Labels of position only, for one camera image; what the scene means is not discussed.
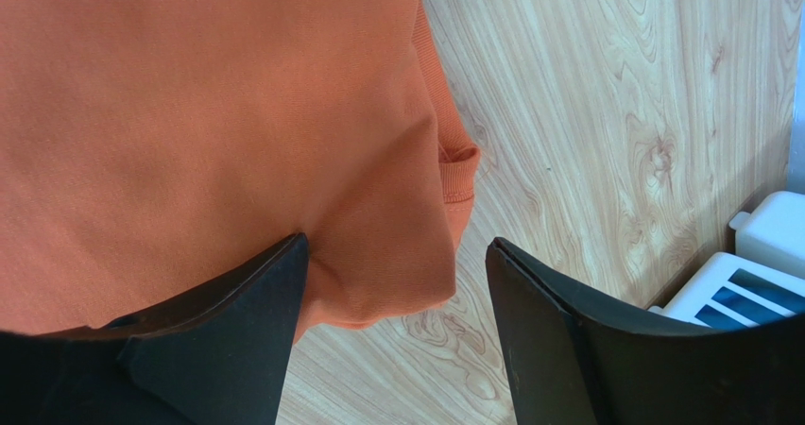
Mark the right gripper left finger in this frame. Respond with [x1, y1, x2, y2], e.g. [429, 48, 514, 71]
[1, 234, 309, 424]

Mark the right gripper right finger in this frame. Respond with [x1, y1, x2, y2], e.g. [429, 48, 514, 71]
[486, 238, 804, 424]

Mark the orange t shirt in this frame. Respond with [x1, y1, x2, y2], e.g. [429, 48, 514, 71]
[1, 0, 480, 334]

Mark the white laundry basket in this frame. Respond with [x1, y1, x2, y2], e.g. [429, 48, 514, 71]
[650, 191, 804, 328]

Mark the teal blue garment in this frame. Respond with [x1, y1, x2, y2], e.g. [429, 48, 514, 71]
[694, 269, 804, 331]

